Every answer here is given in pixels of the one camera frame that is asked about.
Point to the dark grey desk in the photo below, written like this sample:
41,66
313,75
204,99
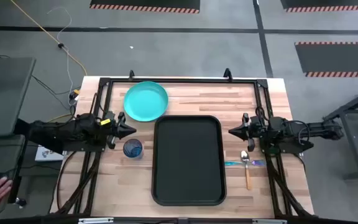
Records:
2,96

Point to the wide black mat striped edge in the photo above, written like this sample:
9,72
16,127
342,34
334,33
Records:
145,3

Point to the blue translucent cup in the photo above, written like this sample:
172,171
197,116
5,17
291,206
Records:
132,148

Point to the black plastic tray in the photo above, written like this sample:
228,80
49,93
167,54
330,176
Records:
189,160

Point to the black metal stand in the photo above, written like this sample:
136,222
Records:
350,109

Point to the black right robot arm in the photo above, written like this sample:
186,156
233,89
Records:
306,132

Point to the black mat two striped edges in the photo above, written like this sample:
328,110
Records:
337,57

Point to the black aluminium table frame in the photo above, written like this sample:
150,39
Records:
182,81

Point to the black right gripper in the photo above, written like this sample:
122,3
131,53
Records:
258,132

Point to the small black table clamp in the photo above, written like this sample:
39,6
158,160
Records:
131,74

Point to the yellow label tag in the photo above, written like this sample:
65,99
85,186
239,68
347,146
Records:
105,122

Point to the silver metal bracket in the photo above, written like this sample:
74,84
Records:
269,221
95,221

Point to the iridescent blue fork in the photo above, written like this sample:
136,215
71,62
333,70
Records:
232,163

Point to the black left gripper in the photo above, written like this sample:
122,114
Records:
112,124

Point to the large black table clamp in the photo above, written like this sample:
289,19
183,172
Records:
227,74

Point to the teal plastic plate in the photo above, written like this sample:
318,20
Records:
145,101

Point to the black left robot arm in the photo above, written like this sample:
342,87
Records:
57,132

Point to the white printed box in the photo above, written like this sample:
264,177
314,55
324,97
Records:
47,154

